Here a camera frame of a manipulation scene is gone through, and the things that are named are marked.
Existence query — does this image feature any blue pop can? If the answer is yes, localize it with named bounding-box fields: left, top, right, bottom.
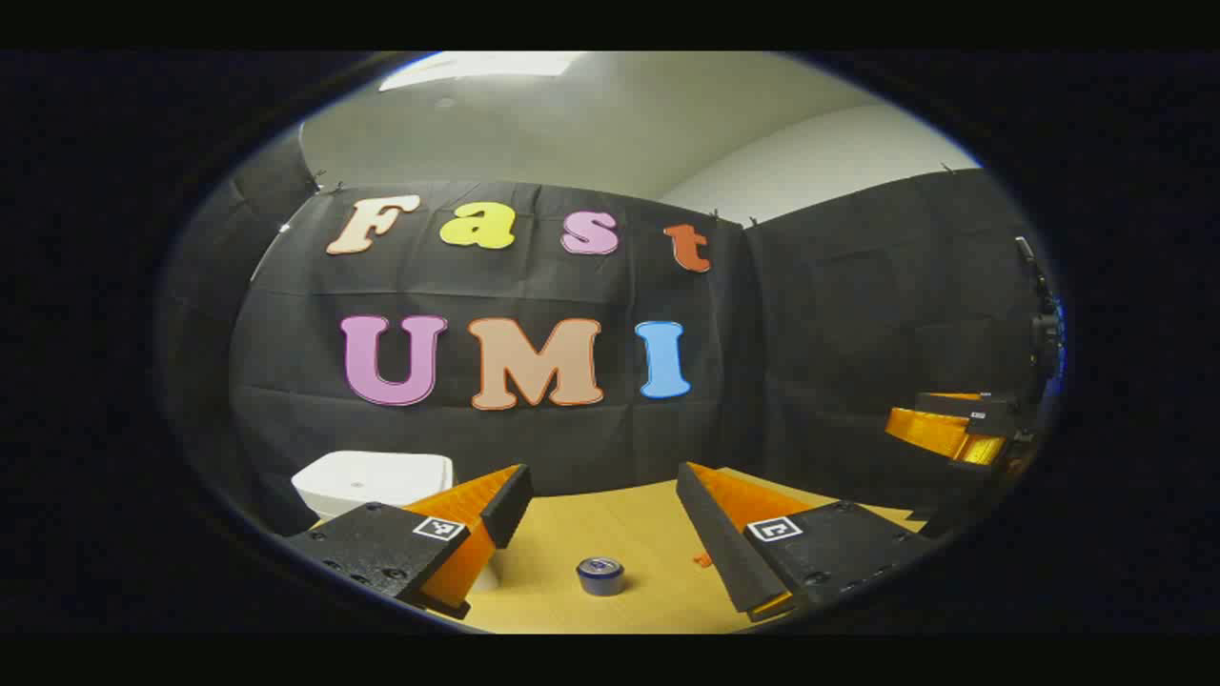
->
left=576, top=556, right=626, bottom=598

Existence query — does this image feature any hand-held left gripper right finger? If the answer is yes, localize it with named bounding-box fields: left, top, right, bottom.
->
left=675, top=461, right=940, bottom=624

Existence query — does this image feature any wooden desktop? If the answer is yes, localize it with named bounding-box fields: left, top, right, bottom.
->
left=310, top=467, right=930, bottom=636

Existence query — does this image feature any white desktop garbage bin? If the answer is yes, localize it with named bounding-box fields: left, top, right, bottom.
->
left=291, top=451, right=501, bottom=594

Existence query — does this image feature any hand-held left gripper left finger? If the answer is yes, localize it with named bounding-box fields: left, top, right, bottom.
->
left=284, top=463, right=535, bottom=622

